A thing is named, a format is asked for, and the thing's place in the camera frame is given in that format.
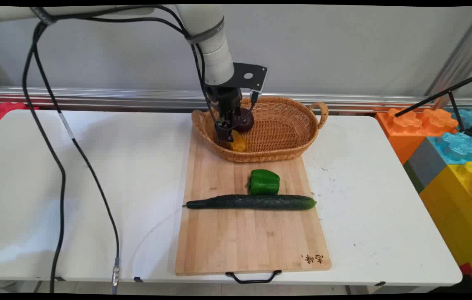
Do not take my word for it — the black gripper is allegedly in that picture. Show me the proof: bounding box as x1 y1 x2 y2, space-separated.
208 85 244 143

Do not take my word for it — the yellow bell pepper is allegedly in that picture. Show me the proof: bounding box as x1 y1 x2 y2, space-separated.
228 130 248 153

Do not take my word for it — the purple onion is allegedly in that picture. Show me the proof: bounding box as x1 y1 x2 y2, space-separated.
233 108 255 133

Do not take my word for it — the woven wicker basket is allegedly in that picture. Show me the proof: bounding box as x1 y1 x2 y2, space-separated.
191 96 329 163

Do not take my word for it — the green bell pepper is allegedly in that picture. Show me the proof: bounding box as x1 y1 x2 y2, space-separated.
247 169 281 195

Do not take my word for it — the dark green cucumber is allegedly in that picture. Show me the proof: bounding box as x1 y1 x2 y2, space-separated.
183 194 317 211

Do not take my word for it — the wooden cutting board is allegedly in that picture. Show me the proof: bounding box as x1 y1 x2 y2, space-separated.
175 132 332 276

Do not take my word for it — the orange toy block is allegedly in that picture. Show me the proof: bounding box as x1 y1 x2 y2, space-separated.
375 108 460 165

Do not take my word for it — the grey toy block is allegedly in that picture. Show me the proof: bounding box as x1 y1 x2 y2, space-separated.
403 137 447 193

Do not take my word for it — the black tripod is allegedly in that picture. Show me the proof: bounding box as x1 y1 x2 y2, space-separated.
394 68 472 140

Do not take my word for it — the blue toy block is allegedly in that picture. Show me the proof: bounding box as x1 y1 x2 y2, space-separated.
427 109 472 165

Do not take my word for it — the red toy block with studs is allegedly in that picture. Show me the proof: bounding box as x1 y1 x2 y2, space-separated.
0 101 40 127

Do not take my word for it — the yellow toy block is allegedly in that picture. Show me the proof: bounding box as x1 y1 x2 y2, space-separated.
419 160 472 293

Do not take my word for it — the short black camera cable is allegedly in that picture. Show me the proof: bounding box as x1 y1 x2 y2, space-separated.
238 91 260 125

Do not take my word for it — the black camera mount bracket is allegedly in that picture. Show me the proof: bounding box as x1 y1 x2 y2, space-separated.
232 62 269 93

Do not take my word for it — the black cable bundle along arm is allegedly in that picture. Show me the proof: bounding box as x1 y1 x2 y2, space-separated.
32 5 236 130

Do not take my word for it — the thin white cord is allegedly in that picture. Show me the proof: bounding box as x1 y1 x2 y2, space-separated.
130 207 183 269

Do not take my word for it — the aluminium rail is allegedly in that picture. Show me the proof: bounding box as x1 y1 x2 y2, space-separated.
0 86 472 114

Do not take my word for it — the black cable with metal connector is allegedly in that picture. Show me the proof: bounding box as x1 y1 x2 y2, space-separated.
35 25 121 295

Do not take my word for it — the black cutting board handle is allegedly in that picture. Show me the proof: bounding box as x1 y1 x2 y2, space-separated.
225 270 283 285

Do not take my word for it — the thick black hanging cable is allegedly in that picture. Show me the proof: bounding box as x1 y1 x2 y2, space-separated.
22 21 67 294

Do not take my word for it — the slanted aluminium post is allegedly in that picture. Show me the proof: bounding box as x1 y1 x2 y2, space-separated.
425 6 472 110

